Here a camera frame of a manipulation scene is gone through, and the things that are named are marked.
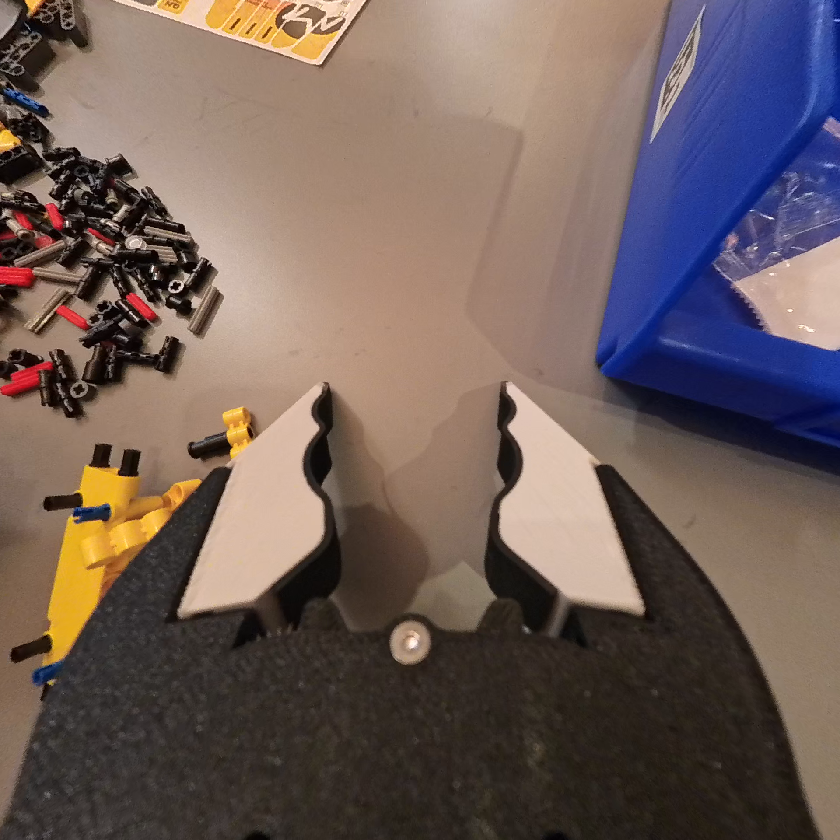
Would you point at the blue plastic bin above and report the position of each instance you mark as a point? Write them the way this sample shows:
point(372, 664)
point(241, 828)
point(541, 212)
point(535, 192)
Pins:
point(722, 164)

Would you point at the yellow brick assembly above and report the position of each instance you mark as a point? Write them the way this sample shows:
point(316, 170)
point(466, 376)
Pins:
point(79, 558)

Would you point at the pile of small connector pins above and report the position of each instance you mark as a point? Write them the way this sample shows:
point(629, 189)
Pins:
point(124, 223)

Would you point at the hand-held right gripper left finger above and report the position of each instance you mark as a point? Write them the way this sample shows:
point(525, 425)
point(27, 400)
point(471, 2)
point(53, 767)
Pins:
point(262, 525)

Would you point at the clear plastic bag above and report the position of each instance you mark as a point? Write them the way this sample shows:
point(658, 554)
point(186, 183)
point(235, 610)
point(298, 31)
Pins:
point(794, 289)

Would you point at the small yellow connector with pin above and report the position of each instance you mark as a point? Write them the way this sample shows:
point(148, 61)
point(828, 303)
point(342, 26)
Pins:
point(236, 426)

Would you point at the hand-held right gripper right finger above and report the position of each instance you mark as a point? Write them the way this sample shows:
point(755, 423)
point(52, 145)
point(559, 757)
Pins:
point(564, 525)

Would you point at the yellow sticker sheet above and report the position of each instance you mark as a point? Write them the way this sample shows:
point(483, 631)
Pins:
point(262, 19)

